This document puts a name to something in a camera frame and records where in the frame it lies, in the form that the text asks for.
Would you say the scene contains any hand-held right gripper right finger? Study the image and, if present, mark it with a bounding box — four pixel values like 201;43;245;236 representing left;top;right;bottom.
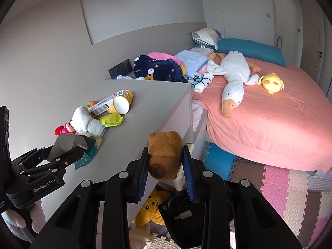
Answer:
182;144;303;249

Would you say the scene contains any yellow paper cup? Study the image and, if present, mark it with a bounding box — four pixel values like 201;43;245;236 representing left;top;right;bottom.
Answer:
107;90;134;115

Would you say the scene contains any light blue blanket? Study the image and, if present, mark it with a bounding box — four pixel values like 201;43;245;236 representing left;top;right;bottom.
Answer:
174;50;209;78

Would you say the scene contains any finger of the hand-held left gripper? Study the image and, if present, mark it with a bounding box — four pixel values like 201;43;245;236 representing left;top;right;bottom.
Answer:
10;146;54;170
18;145;86;179

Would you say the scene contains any teal pillow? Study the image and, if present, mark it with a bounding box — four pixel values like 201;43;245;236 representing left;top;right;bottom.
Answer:
196;38;286;68

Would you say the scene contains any teal printed cloth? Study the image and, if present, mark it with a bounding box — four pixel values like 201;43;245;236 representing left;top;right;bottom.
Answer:
74;132;103;171

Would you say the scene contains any white door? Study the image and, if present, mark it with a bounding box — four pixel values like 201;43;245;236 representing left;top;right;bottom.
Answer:
270;0;325;83

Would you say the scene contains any white goose plush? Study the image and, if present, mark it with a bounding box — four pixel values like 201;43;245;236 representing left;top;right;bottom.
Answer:
206;50;262;118

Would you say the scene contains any white cabinet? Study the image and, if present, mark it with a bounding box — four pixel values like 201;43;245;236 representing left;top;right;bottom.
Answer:
30;79;194;239

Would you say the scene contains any bed with pink sheet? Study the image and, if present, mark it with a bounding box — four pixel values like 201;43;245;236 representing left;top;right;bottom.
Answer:
190;54;332;173

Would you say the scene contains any patchwork checked pillow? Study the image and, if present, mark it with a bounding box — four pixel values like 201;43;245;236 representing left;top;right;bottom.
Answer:
190;28;225;50

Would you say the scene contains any pastel foam floor mat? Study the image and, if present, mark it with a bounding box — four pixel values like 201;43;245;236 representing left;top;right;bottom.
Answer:
200;143;332;249

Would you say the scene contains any white printed cloth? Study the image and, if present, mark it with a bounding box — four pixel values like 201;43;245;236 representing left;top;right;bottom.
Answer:
190;71;214;94

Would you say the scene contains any grey foil packet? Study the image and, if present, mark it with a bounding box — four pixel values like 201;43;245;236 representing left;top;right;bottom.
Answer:
48;133;89;161

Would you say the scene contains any yellow chick plush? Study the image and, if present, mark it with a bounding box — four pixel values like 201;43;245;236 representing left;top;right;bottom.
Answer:
260;72;284;95

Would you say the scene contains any yellow bear plush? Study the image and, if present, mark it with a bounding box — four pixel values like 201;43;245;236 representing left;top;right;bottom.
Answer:
133;188;166;229

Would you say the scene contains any person's left hand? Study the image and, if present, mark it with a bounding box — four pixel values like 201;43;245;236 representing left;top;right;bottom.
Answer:
1;209;26;239

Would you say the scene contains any brown bear plush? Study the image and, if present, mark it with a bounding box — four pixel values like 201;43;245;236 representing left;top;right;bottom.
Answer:
148;132;183;182

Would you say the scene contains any pink doll toy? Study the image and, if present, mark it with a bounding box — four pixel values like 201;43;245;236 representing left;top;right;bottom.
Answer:
55;121;78;137

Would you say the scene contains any black plastic bag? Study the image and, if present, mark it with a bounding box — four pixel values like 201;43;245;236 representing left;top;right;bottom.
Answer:
158;189;208;249

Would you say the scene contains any pink blanket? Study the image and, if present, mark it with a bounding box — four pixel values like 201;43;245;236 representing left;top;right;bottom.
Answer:
148;52;182;65

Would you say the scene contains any navy printed blanket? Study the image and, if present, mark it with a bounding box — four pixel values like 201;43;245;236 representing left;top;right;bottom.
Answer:
133;54;190;83

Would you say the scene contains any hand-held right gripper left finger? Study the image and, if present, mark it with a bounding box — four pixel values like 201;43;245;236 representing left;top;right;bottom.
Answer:
29;147;150;249

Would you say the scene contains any white cardboard box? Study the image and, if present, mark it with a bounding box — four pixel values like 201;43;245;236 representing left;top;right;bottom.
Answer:
88;89;125;117

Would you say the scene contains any light green plastic toy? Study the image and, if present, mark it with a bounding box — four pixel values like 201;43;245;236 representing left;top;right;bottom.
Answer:
100;113;124;127

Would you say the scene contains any white rolled cloth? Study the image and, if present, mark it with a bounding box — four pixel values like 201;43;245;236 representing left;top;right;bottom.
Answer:
71;105;105;137

